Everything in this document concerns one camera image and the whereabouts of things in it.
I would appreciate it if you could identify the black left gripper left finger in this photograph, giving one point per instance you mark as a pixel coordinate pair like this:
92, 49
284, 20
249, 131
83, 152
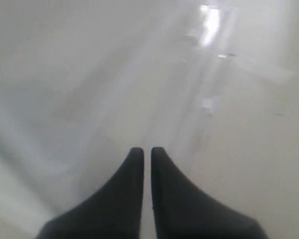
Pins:
113, 212

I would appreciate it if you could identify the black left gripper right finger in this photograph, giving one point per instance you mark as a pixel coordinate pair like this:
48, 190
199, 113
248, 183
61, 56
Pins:
183, 211

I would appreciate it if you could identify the white plastic drawer cabinet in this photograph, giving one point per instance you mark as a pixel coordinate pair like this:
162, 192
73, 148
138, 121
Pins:
76, 74

